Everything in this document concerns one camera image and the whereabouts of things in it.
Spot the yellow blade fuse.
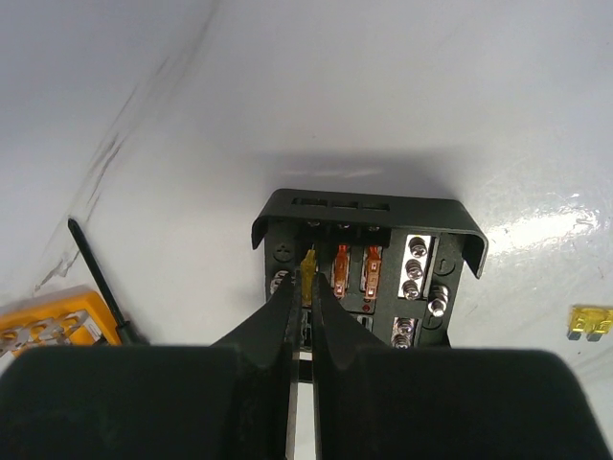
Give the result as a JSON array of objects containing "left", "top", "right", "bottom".
[
  {"left": 567, "top": 305, "right": 612, "bottom": 342},
  {"left": 300, "top": 248, "right": 317, "bottom": 307}
]

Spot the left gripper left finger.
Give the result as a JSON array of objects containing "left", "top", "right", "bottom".
[{"left": 1, "top": 275, "right": 302, "bottom": 459}]

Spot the orange handle screwdriver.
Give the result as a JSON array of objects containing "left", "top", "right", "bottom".
[{"left": 67, "top": 217, "right": 149, "bottom": 345}]

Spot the orange terminal block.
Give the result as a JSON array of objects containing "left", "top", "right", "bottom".
[{"left": 1, "top": 287, "right": 121, "bottom": 357}]

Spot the black fuse box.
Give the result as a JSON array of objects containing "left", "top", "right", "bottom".
[{"left": 251, "top": 189, "right": 488, "bottom": 353}]

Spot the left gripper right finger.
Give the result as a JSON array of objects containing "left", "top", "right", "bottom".
[{"left": 312, "top": 275, "right": 610, "bottom": 459}]

